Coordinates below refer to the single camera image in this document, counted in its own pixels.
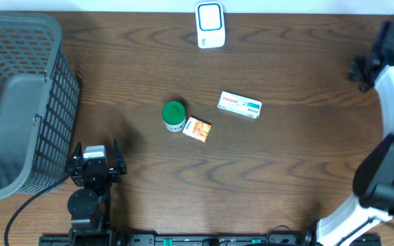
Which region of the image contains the white Panadol medicine box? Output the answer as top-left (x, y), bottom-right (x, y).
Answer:
top-left (217, 91), bottom-right (262, 119)

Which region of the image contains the white barcode scanner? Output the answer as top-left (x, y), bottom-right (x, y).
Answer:
top-left (195, 1), bottom-right (226, 49)

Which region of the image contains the grey plastic mesh basket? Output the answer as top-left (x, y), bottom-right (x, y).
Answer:
top-left (0, 12), bottom-right (80, 200)

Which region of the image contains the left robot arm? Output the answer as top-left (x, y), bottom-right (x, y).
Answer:
top-left (65, 140), bottom-right (127, 246)

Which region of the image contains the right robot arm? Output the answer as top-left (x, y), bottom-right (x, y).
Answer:
top-left (311, 51), bottom-right (394, 245)

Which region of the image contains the green lid white jar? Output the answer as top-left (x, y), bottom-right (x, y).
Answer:
top-left (161, 101), bottom-right (186, 132)

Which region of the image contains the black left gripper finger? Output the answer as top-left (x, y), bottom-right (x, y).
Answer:
top-left (69, 141), bottom-right (82, 160)
top-left (113, 138), bottom-right (125, 167)

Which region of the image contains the orange Kleenex tissue pack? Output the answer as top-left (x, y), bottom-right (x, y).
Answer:
top-left (183, 117), bottom-right (212, 143)

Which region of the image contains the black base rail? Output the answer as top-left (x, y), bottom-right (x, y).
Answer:
top-left (38, 232), bottom-right (383, 246)

